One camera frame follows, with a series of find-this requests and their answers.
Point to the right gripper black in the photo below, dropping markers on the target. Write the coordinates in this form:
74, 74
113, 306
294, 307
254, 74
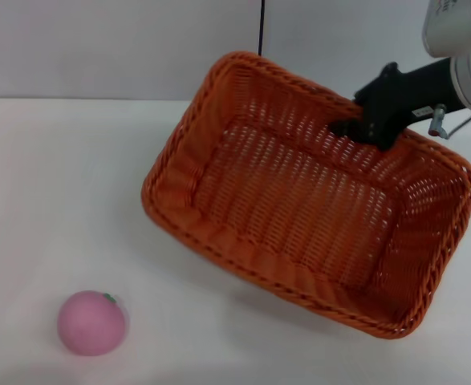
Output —
403, 96

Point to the orange woven plastic basket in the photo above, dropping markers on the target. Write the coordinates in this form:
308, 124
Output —
291, 216

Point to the pink peach toy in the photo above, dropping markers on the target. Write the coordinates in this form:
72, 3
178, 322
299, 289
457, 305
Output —
88, 325

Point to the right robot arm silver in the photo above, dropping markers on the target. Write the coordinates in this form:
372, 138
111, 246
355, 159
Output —
455, 24

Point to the black vertical wall strip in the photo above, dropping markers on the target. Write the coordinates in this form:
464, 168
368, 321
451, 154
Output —
261, 28

